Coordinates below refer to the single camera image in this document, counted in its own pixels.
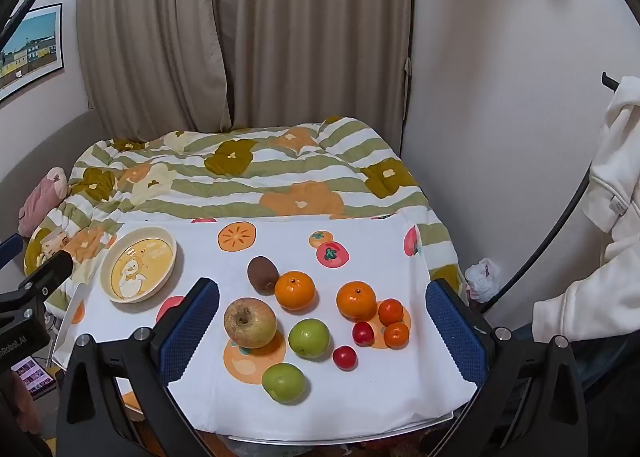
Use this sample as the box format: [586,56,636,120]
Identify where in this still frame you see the white plastic bag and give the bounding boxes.
[465,258,501,303]

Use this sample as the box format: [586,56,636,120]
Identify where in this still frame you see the black cable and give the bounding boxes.
[479,157,603,314]

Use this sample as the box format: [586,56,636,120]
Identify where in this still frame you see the yellow-red apple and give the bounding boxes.
[223,297,277,349]

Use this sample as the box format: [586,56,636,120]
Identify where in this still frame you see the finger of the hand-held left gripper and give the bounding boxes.
[19,251,74,294]
[0,233,24,269]

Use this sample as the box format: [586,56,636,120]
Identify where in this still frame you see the large orange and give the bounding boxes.
[274,271,317,312]
[336,281,377,322]

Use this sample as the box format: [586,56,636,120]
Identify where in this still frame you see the striped floral quilt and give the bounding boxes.
[22,116,468,308]

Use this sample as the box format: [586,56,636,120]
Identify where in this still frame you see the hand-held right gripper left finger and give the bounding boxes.
[56,277,221,457]

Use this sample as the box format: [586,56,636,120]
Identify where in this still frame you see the pink plush toy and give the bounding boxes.
[19,167,69,238]

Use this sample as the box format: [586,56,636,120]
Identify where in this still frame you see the phone with lit screen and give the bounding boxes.
[10,356,58,399]

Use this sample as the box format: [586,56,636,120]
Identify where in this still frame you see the green apple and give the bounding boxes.
[288,318,331,359]
[261,363,306,404]

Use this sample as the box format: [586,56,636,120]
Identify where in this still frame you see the small orange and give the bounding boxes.
[383,321,410,349]
[378,298,404,326]

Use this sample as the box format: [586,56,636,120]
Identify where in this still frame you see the cream bowl with duck print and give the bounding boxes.
[100,226,178,304]

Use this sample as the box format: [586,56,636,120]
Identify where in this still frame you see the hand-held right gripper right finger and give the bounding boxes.
[425,278,588,457]

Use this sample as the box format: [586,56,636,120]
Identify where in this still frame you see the beige curtain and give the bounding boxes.
[210,0,414,132]
[76,0,233,138]

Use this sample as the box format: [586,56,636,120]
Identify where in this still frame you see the white hooded sweatshirt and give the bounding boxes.
[531,77,640,354]

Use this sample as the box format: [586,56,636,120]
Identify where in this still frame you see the white fruit-print cloth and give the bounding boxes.
[52,214,481,440]

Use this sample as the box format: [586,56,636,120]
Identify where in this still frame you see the brown kiwi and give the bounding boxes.
[247,256,281,296]

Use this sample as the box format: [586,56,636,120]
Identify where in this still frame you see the small printed packet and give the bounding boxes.
[42,232,72,259]

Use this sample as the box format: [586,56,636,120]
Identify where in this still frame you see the wall poster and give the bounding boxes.
[0,3,66,103]

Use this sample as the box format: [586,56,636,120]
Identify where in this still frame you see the dark blue pants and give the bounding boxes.
[510,324,636,390]

